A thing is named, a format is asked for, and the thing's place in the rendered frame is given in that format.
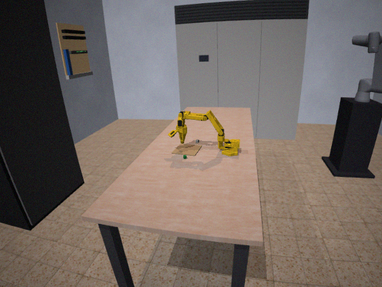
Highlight tan square mat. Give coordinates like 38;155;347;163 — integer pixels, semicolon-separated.
172;143;202;156

